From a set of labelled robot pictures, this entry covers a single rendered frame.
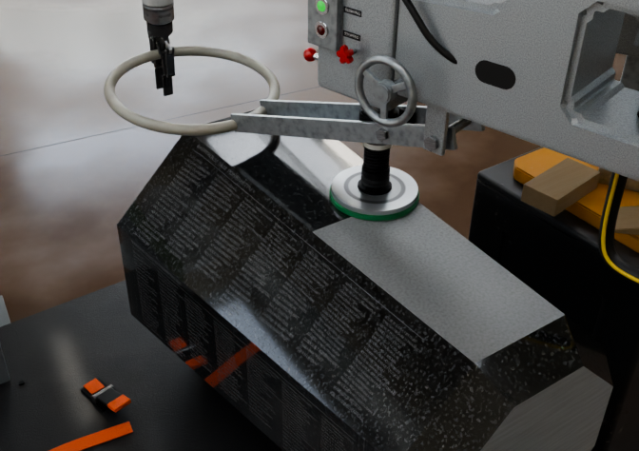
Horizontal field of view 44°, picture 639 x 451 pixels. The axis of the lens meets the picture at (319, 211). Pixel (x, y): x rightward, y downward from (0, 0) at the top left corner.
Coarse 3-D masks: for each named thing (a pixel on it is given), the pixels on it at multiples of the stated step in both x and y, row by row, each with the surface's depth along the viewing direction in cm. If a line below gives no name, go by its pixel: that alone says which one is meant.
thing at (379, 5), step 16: (352, 0) 159; (368, 0) 157; (384, 0) 154; (352, 16) 161; (368, 16) 158; (384, 16) 156; (352, 32) 163; (368, 32) 160; (384, 32) 158; (320, 48) 171; (352, 48) 165; (368, 48) 162; (384, 48) 159; (320, 64) 173; (336, 64) 170; (352, 64) 167; (320, 80) 175; (336, 80) 172; (352, 80) 169; (352, 96) 171; (368, 96) 168; (400, 96) 167
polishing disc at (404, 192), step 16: (336, 176) 197; (352, 176) 197; (400, 176) 198; (336, 192) 191; (352, 192) 191; (400, 192) 192; (416, 192) 192; (352, 208) 187; (368, 208) 186; (384, 208) 186; (400, 208) 186
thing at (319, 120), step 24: (240, 120) 207; (264, 120) 201; (288, 120) 195; (312, 120) 189; (336, 120) 184; (456, 120) 175; (384, 144) 177; (408, 144) 172; (432, 144) 163; (456, 144) 165
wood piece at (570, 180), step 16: (544, 176) 202; (560, 176) 202; (576, 176) 203; (592, 176) 203; (528, 192) 199; (544, 192) 196; (560, 192) 196; (576, 192) 199; (544, 208) 197; (560, 208) 197
